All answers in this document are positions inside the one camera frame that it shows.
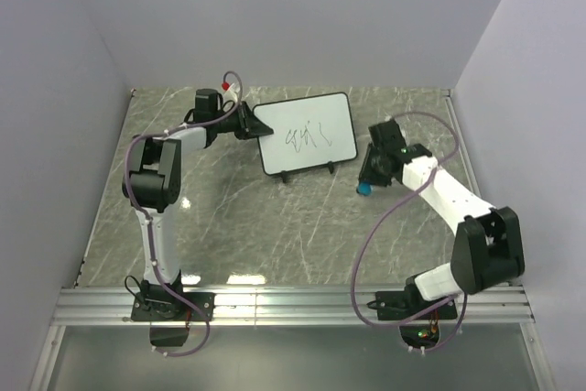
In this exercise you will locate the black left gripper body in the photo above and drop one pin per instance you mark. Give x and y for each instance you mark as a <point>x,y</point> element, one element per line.
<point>237,123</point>

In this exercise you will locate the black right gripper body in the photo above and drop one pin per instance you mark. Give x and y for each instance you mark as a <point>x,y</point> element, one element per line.
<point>371,169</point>

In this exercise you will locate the blue bone-shaped eraser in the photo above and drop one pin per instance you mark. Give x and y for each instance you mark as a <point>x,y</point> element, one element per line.
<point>364,189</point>

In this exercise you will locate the small black-framed whiteboard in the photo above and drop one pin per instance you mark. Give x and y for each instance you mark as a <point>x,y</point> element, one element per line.
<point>309,132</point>

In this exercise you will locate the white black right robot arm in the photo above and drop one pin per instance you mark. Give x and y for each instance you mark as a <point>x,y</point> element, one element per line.
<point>488,247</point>

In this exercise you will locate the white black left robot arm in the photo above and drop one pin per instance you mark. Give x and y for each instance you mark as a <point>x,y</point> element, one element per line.
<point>153,176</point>

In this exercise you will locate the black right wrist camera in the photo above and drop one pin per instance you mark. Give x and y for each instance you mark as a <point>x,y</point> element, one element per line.
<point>387,135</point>

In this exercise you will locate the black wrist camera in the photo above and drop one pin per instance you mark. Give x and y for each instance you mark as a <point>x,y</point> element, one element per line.
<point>208,105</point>
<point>387,135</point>

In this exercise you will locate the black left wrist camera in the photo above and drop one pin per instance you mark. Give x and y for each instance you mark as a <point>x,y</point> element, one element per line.
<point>208,105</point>

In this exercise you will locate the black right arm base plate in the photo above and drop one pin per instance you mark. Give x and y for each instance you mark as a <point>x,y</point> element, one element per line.
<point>399,305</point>

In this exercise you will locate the aluminium mounting rail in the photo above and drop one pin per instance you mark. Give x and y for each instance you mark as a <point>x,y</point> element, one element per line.
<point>311,305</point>

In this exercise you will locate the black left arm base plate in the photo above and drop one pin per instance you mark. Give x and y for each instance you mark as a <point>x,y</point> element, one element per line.
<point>161,306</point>

